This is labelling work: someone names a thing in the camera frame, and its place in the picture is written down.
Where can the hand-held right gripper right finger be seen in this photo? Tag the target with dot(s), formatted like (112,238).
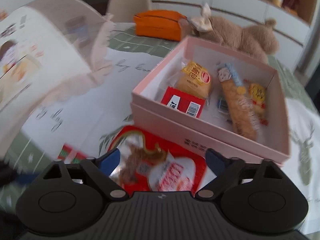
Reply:
(216,161)

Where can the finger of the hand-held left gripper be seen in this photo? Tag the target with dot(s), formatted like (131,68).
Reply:
(27,177)

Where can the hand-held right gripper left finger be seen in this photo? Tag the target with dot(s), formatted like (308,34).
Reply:
(110,162)

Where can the pink cardboard box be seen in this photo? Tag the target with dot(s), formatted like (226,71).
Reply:
(200,135)

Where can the long bread packet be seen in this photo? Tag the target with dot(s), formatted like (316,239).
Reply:
(240,107)

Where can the red barcode snack box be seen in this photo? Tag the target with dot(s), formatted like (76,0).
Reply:
(180,100)

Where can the yellow red snack packet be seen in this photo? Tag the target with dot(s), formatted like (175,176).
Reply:
(257,92)

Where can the yellow label bread packet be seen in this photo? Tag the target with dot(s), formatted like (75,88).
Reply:
(192,82)

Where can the red green striped snack packet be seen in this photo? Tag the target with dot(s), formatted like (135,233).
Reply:
(70,155)

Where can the white cartoon plastic bag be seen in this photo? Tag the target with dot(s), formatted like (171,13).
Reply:
(37,67)

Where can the green checked tablecloth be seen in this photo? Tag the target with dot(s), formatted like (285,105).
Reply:
(300,85)

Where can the brown plush toy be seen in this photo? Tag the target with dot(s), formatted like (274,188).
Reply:
(237,35)

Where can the orange tissue pouch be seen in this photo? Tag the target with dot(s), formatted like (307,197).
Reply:
(157,25)

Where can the beige chair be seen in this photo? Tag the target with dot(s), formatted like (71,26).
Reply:
(130,2)

